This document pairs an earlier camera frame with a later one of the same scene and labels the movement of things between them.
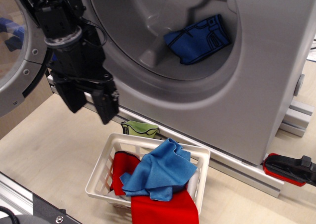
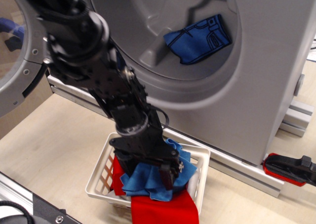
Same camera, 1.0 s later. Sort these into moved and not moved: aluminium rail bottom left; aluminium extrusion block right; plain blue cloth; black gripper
Moved: black gripper
Not moved: plain blue cloth; aluminium extrusion block right; aluminium rail bottom left
